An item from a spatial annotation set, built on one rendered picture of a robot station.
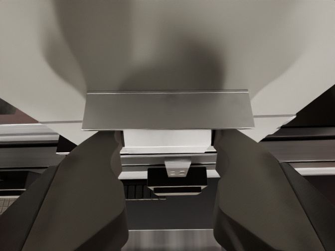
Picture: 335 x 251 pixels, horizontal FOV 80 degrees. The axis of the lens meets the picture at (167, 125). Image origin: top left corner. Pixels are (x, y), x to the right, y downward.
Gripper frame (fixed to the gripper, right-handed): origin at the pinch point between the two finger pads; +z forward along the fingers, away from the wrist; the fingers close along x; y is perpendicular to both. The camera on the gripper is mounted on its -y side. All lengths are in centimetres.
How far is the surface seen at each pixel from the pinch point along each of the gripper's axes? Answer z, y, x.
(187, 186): 18.2, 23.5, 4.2
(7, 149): 30, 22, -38
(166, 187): 18.8, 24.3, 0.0
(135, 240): 1.7, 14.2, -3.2
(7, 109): 13.1, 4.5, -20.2
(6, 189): 19.2, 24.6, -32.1
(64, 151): 8.0, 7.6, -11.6
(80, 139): 4.6, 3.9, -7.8
